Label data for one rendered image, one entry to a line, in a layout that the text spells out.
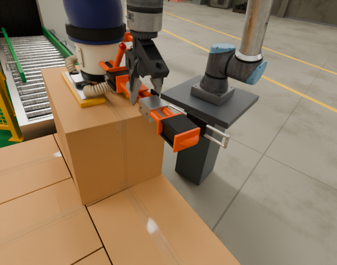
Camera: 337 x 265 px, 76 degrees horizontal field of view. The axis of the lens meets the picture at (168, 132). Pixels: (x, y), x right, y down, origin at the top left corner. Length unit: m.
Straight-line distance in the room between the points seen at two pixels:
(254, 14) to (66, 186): 1.19
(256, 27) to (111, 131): 0.83
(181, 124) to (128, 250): 0.57
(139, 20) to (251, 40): 0.76
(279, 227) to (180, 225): 1.02
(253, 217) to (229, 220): 0.19
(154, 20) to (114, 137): 0.45
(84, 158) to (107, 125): 0.15
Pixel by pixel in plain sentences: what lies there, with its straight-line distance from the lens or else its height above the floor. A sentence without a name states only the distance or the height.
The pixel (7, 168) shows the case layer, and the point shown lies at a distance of 1.35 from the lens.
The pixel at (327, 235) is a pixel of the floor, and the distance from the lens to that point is 2.04.
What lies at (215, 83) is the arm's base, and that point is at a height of 0.86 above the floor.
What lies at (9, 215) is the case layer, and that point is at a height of 0.54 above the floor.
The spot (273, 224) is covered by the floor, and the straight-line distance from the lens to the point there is 1.87.
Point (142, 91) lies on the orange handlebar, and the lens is 0.72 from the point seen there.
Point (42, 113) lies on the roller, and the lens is 1.74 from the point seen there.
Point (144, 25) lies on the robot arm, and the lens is 0.59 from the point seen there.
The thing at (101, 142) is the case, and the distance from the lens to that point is 0.85.
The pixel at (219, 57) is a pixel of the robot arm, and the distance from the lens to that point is 1.37.
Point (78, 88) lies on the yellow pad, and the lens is 1.01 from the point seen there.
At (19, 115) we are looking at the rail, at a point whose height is 0.60.
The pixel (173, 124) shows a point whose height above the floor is 1.10.
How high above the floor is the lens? 1.40
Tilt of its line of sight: 36 degrees down
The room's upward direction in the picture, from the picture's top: 6 degrees clockwise
